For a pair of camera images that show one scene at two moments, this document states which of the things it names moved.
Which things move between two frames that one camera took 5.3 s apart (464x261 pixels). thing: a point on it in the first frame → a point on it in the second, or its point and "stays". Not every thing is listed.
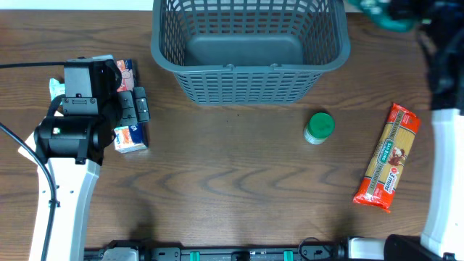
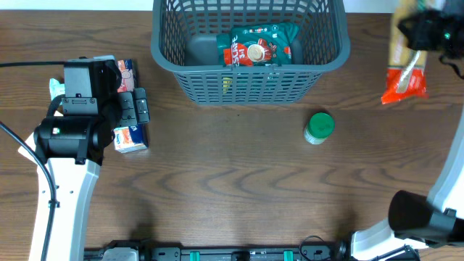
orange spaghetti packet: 389,159 → 407,76
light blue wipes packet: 56,88 stays
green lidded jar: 320,127 stays
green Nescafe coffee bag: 394,15 → 257,45
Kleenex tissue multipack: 130,138 stays
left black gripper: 132,114 stays
